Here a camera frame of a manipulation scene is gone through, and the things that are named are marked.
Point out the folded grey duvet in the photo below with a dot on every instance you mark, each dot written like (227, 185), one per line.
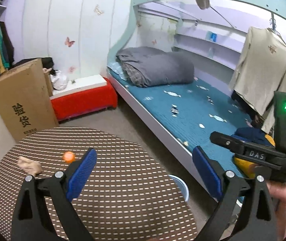
(150, 67)

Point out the person's right hand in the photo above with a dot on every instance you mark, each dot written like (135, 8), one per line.
(285, 198)

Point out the white plastic bag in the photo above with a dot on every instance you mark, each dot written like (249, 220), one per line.
(59, 81)

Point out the red butterfly wall sticker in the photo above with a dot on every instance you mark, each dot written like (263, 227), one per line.
(69, 42)

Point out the crumpled beige paper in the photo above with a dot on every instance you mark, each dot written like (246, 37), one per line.
(29, 166)

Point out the blue patterned bed sheet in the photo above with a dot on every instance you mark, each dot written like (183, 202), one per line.
(183, 116)

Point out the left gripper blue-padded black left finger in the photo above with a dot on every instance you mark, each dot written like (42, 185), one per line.
(31, 219)

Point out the brown polka-dot tablecloth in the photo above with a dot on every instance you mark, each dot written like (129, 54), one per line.
(128, 196)

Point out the tall brown cardboard box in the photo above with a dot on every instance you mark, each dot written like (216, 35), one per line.
(25, 104)

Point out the hanging beige sweater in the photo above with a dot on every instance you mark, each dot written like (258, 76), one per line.
(261, 70)

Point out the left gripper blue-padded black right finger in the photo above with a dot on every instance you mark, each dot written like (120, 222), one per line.
(256, 221)

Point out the navy blue garment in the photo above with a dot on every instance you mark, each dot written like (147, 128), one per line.
(254, 135)

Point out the yellow pillow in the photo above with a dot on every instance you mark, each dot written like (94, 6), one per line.
(245, 166)

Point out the orange bottle cap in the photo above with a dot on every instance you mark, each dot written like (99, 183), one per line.
(69, 157)

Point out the red covered low bench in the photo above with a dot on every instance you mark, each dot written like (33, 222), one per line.
(84, 96)

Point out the light blue trash bin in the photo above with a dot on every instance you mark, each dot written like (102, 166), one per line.
(182, 186)

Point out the teal bunk bed frame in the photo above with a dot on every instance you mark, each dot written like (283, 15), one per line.
(211, 33)

